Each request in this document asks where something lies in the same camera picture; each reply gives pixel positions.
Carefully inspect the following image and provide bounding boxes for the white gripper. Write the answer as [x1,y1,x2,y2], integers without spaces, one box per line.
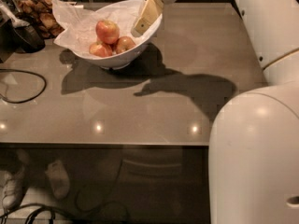
[131,0,177,37]

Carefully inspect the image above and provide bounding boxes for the red apple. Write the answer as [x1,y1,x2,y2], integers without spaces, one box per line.
[95,20,120,45]
[114,36,135,54]
[89,42,113,58]

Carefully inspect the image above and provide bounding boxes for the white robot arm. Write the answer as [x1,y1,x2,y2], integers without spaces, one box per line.
[208,0,299,224]

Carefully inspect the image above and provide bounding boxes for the white ceramic bowl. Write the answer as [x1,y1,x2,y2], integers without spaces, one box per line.
[72,14,163,69]

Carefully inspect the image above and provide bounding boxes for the white crumpled paper liner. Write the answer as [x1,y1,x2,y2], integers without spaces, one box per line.
[52,0,145,60]

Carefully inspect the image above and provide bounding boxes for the glass jar of snacks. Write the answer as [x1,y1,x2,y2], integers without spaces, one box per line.
[13,0,64,39]

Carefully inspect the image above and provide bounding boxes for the black round appliance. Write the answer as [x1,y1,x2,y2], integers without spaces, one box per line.
[13,25,45,53]

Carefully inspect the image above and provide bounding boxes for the white shoe right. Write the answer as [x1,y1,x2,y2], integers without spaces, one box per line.
[45,160,70,200]

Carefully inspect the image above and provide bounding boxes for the white shoe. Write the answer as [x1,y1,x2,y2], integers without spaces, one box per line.
[45,160,70,200]
[2,167,25,210]

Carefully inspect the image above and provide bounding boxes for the white shoe left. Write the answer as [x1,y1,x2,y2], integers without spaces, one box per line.
[2,167,25,210]

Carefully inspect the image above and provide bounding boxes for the black cable on table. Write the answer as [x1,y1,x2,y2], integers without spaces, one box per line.
[0,68,48,105]

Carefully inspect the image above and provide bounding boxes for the black cables on floor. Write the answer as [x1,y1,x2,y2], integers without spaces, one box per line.
[0,203,76,224]

